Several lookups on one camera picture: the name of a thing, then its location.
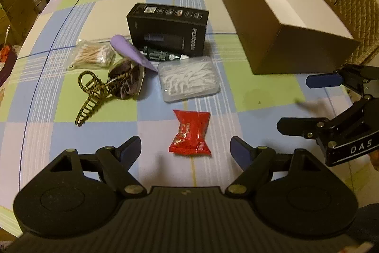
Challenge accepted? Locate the quilted beige chair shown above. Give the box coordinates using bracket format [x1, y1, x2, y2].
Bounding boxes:
[321, 0, 379, 64]

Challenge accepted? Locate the purple velvet scrunchie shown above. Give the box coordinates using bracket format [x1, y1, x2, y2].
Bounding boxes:
[108, 60, 146, 100]

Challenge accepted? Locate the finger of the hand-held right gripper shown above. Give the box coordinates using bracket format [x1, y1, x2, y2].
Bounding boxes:
[277, 98, 375, 148]
[306, 65, 379, 100]

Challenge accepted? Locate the brown cardboard box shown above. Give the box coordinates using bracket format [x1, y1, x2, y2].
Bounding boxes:
[214, 0, 362, 75]

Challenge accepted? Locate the small dark green tube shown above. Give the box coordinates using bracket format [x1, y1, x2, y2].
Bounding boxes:
[141, 46, 190, 61]

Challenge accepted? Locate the bag of cotton swabs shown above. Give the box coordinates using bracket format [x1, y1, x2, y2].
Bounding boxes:
[69, 39, 116, 70]

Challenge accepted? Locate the clear box of floss picks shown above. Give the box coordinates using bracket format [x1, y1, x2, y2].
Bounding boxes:
[157, 56, 220, 103]

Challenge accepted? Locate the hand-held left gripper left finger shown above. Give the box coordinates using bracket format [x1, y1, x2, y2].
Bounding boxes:
[49, 135, 149, 199]

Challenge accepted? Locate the patterned hair claw clip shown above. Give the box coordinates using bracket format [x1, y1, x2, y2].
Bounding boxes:
[75, 71, 119, 126]

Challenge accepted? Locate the dark red open box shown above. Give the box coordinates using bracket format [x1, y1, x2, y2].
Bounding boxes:
[0, 44, 18, 88]

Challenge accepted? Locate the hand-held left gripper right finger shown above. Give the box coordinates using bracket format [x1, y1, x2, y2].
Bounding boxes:
[225, 136, 326, 199]

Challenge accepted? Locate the plain cardboard box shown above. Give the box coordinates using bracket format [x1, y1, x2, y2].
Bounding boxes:
[0, 0, 39, 46]

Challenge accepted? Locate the red snack packet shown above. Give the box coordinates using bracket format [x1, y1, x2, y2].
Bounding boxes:
[168, 109, 212, 156]

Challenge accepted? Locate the purple cosmetic tube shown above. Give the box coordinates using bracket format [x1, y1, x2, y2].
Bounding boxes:
[110, 35, 158, 72]

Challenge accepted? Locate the checked cloth covered desktop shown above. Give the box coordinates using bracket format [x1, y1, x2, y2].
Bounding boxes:
[0, 0, 370, 242]

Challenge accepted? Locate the black product box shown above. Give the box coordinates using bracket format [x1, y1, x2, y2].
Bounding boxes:
[127, 3, 209, 58]

